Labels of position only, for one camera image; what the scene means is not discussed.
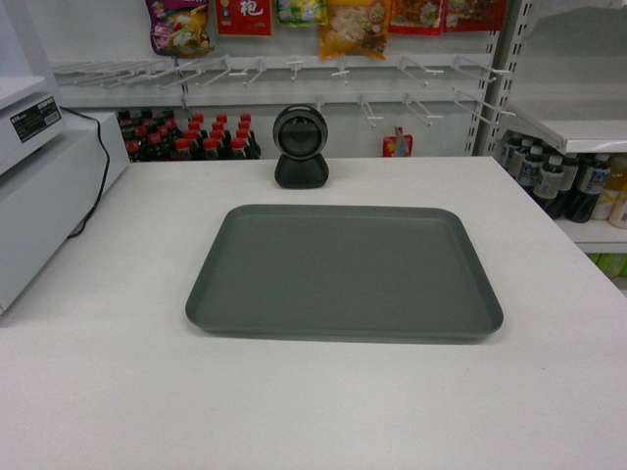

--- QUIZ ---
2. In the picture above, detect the red snack bag hanging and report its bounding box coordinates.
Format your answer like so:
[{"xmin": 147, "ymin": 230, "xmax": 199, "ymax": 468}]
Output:
[{"xmin": 215, "ymin": 0, "xmax": 272, "ymax": 37}]

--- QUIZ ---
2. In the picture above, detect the black power cable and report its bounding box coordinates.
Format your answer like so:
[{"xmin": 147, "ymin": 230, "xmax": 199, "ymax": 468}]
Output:
[{"xmin": 59, "ymin": 105, "xmax": 110, "ymax": 240}]

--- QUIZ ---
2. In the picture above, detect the grey rectangular serving tray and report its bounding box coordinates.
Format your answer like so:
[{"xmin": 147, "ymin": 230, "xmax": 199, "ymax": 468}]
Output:
[{"xmin": 185, "ymin": 205, "xmax": 504, "ymax": 343}]

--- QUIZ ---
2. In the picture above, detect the red snack pouch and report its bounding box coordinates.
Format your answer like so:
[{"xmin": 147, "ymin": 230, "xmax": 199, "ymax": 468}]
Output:
[{"xmin": 382, "ymin": 126, "xmax": 413, "ymax": 158}]

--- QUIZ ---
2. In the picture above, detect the black round barcode scanner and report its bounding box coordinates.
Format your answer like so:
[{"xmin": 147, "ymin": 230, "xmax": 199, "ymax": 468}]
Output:
[{"xmin": 272, "ymin": 104, "xmax": 329, "ymax": 189}]

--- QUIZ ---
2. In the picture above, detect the yellow snack bag hanging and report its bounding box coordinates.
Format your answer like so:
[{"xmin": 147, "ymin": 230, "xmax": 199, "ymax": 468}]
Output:
[{"xmin": 318, "ymin": 0, "xmax": 391, "ymax": 60}]

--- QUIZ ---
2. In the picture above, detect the white cash register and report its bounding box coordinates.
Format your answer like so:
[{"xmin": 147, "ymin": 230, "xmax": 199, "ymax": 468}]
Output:
[{"xmin": 1, "ymin": 76, "xmax": 66, "ymax": 174}]

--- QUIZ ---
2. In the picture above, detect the purple snack bag hanging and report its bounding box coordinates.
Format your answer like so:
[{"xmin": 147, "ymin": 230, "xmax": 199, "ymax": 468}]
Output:
[{"xmin": 145, "ymin": 0, "xmax": 214, "ymax": 59}]

